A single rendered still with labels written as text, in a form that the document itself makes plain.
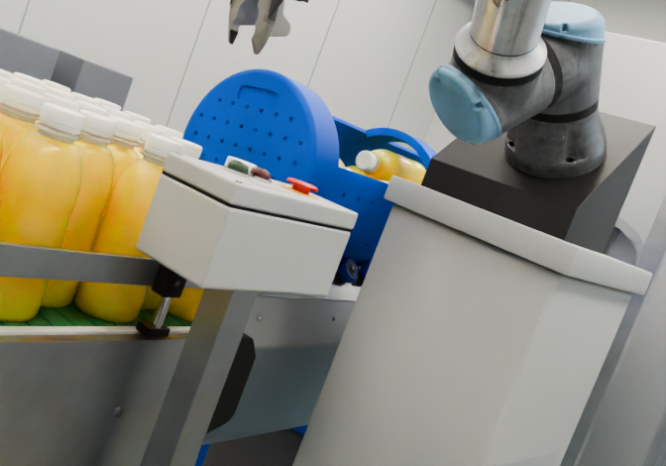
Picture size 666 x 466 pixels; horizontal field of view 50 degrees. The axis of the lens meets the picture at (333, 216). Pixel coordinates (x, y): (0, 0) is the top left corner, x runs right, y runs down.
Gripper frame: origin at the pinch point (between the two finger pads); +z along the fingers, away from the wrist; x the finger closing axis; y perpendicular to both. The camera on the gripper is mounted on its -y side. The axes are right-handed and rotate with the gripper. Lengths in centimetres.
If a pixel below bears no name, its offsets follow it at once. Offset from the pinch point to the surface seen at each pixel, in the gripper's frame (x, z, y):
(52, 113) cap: -25.6, 10.9, -39.3
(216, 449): 45, 122, 78
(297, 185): -35.8, 11.4, -16.1
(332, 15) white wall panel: 330, -31, 352
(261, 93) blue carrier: -4.0, 6.6, 3.6
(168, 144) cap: -25.5, 11.9, -25.9
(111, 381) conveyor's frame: -32, 36, -29
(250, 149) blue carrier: -6.3, 15.1, 3.0
